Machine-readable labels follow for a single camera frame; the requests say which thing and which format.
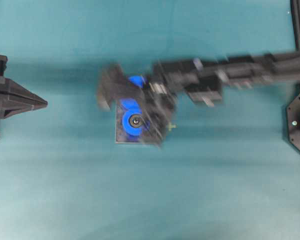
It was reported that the yellow tape cross lower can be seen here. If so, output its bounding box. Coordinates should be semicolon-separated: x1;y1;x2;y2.
166;123;177;132

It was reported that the front threaded steel shaft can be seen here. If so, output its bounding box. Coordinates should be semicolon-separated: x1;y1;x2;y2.
130;116;142;128

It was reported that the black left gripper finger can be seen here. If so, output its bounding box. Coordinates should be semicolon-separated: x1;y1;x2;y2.
0;76;47;103
0;101;48;119

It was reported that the small blue plastic gear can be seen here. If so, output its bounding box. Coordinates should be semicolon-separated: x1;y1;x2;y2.
121;109;146;137

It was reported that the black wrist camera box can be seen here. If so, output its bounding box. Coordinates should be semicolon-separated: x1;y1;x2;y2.
185;74;223;107

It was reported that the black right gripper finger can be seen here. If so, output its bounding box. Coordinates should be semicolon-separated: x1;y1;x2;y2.
96;64;145;110
139;109;176;147

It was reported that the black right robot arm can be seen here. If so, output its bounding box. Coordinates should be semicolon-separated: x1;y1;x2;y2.
96;51;300;145

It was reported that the grey metal base plate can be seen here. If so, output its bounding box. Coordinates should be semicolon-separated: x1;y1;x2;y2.
115;100;141;144

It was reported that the large blue plastic gear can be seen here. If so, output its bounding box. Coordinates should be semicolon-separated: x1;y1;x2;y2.
119;75;146;110

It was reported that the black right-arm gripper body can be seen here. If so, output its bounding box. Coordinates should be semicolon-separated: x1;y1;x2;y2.
141;58;199;118

